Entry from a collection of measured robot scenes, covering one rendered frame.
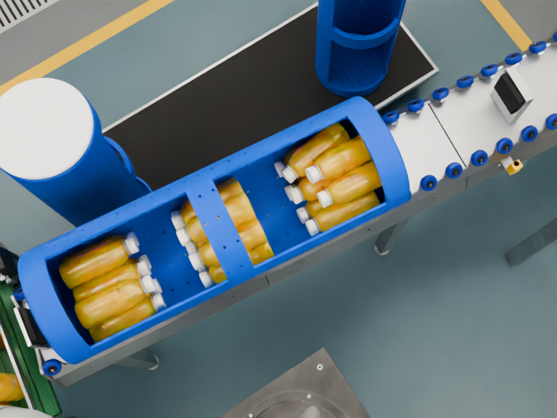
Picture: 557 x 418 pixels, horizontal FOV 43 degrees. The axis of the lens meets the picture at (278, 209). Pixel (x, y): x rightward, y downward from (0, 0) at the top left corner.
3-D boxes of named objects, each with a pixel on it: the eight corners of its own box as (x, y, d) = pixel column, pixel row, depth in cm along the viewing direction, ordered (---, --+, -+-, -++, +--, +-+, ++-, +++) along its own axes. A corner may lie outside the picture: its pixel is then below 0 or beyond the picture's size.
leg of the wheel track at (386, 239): (392, 251, 277) (418, 210, 216) (379, 257, 276) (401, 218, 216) (385, 238, 278) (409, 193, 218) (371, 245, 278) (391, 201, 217)
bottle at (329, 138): (346, 139, 177) (295, 182, 176) (330, 119, 176) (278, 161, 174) (355, 141, 171) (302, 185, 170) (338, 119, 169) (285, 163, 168)
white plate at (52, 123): (77, 187, 178) (79, 187, 179) (103, 85, 185) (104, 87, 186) (-28, 169, 180) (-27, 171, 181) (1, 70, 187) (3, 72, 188)
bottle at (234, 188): (237, 181, 174) (175, 211, 173) (237, 177, 168) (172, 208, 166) (249, 205, 174) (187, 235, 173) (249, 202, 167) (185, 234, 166)
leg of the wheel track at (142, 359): (162, 365, 268) (121, 356, 208) (147, 372, 268) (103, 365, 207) (155, 351, 270) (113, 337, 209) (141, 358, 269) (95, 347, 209)
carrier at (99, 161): (150, 256, 264) (167, 183, 271) (79, 189, 179) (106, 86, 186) (76, 244, 266) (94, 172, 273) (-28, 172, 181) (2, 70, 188)
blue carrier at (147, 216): (404, 216, 182) (418, 175, 155) (89, 372, 174) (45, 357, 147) (352, 127, 191) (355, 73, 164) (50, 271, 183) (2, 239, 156)
